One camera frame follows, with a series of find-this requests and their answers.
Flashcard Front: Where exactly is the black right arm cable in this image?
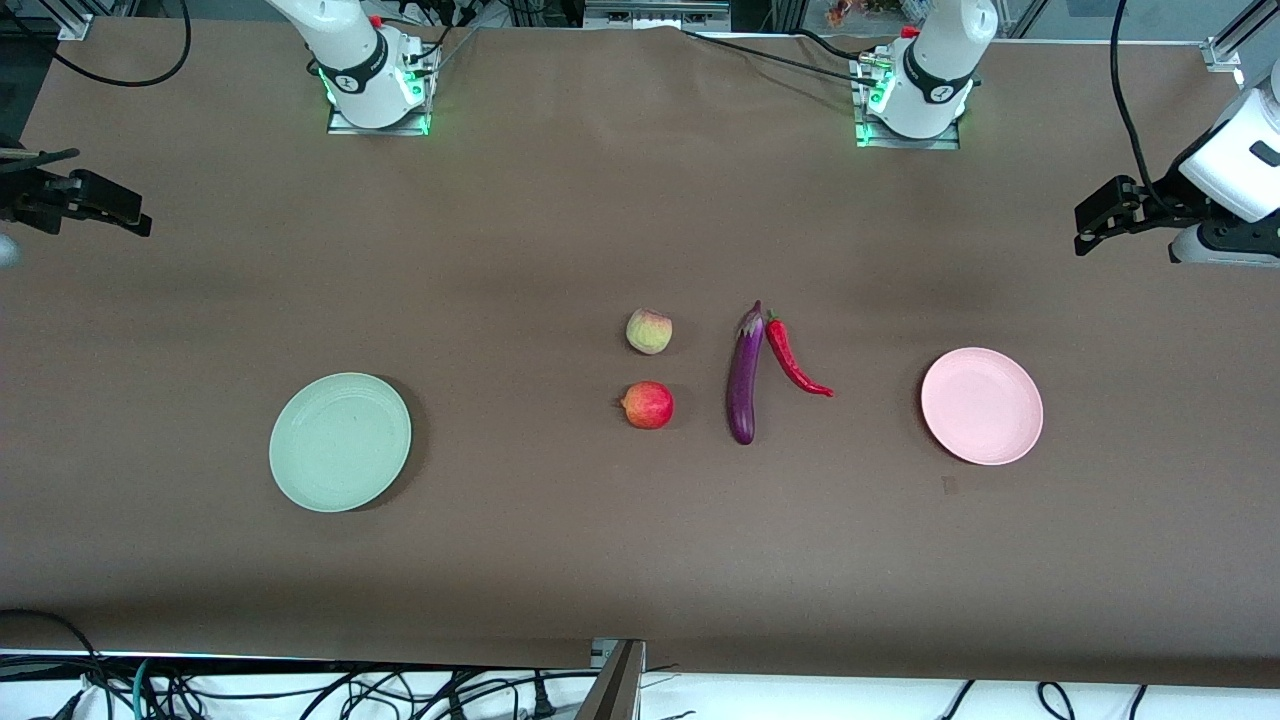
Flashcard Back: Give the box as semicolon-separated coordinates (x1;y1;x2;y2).
0;0;193;89

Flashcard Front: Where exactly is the grey box with ports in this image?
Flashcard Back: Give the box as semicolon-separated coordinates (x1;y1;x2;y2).
583;0;732;29

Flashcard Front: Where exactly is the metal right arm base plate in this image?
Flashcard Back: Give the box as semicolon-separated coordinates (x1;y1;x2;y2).
326;45;433;137

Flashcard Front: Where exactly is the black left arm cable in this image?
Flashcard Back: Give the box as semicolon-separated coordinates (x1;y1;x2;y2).
1108;0;1186;191

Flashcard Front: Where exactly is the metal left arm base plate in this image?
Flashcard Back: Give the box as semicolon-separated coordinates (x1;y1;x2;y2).
853;50;963;151

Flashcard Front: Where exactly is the pink round plate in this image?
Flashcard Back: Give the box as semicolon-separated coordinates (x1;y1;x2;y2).
920;347;1045;467

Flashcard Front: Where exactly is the red chili pepper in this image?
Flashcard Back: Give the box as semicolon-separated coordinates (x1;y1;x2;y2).
765;310;835;399

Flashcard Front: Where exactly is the black looped floor cable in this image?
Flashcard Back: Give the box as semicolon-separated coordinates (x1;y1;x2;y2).
0;608;113;720

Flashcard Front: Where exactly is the matte table cover sheet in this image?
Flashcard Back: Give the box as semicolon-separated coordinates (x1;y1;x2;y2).
0;18;1280;689

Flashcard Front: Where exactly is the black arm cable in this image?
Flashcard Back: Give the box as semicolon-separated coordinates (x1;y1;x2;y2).
0;0;193;89
1108;0;1186;191

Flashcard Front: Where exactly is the long black table cable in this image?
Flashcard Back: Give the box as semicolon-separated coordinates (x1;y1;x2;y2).
680;28;883;89

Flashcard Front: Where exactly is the red apple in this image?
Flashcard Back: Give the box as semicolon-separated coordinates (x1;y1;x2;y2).
619;380;676;431

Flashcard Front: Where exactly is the yellow-pink peach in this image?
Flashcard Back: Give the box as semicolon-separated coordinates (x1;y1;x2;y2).
626;308;674;356

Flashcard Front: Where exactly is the light green round plate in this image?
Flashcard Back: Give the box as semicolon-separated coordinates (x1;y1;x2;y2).
268;372;413;514

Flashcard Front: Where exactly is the purple eggplant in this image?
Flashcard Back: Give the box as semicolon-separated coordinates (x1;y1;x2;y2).
726;300;767;447

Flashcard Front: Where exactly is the grey metal post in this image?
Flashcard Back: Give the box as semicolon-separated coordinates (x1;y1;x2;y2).
575;638;647;720

